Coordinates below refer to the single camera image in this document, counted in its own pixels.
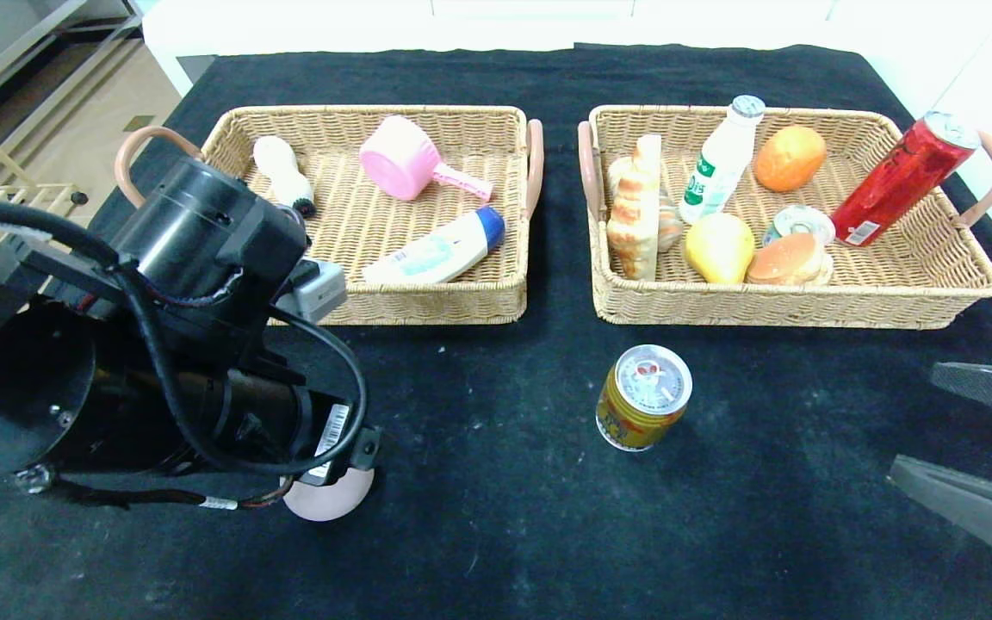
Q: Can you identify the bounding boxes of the light wooden rack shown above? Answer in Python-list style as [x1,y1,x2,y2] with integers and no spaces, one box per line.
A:
[0,99,90,276]

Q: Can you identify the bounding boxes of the striped long bread roll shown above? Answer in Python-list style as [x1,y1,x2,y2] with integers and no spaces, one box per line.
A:
[606,155,686,253]

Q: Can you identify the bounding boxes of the white lotion bottle blue cap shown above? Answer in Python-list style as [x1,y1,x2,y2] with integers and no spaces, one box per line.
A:
[361,206,506,286]

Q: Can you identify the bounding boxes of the round orange bun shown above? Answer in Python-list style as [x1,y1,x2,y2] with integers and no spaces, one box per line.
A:
[753,126,828,193]

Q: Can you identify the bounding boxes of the yellow pear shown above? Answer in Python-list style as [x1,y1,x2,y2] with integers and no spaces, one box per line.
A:
[684,214,757,286]

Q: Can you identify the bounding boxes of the wicker basket with handles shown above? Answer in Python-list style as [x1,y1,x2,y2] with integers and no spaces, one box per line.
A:
[578,105,992,331]
[115,105,545,327]

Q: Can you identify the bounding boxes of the pale pink egg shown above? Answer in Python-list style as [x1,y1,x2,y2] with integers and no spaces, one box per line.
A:
[282,468,375,523]

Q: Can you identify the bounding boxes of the striped croissant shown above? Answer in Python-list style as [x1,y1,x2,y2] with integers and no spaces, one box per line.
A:
[606,134,663,282]

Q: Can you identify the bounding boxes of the white roll-on bottle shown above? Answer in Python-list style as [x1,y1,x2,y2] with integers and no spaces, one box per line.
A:
[253,135,316,218]

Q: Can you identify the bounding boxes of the white milk drink bottle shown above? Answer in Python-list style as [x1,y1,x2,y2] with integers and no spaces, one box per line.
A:
[679,95,766,226]

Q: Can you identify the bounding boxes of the gold drink can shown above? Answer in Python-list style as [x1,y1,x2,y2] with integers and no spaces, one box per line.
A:
[596,344,693,453]

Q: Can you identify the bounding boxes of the burger bun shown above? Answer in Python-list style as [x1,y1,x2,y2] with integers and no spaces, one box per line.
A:
[746,232,833,287]

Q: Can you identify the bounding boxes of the small silver tin can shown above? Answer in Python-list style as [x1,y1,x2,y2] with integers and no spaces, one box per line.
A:
[761,205,836,249]

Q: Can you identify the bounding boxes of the black tablecloth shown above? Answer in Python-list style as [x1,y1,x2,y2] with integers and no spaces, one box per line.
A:
[0,43,992,620]

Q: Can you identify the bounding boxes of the tall red drink can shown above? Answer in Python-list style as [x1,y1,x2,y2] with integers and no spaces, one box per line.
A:
[830,112,981,248]

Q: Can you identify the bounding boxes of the white table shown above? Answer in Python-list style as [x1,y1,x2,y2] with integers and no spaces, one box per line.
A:
[141,0,992,96]

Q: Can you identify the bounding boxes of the pink saucepan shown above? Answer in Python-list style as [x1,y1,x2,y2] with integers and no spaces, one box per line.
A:
[359,115,494,202]

